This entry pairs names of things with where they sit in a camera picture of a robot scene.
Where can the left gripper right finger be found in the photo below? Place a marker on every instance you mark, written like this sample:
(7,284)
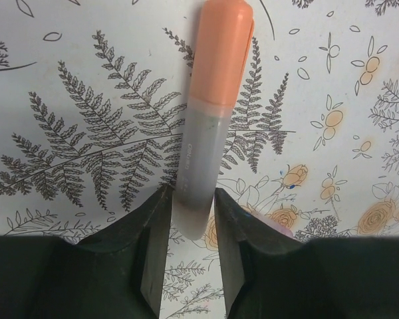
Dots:
(267,274)

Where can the grey highlighter pen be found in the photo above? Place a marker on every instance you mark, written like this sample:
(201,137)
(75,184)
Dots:
(222,46)

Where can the floral table mat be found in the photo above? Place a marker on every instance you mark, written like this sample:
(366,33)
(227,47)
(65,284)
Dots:
(92,102)

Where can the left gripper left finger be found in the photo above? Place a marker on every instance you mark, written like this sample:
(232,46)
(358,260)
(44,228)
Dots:
(117,272)

